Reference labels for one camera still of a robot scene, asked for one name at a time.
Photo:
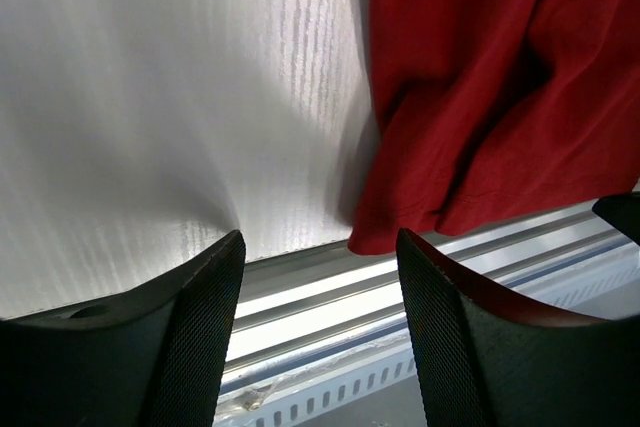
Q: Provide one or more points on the aluminium mounting rail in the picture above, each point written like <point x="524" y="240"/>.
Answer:
<point x="300" y="308"/>

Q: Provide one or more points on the slotted cable duct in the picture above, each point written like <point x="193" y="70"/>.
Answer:
<point x="317" y="388"/>

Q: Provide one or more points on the red t shirt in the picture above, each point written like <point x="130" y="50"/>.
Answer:
<point x="494" y="109"/>

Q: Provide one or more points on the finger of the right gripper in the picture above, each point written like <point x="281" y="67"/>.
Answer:
<point x="622" y="212"/>

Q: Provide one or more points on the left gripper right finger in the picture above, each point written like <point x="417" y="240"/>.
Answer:
<point x="486" y="355"/>

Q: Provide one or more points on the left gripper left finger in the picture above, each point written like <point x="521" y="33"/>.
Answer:
<point x="151" y="356"/>

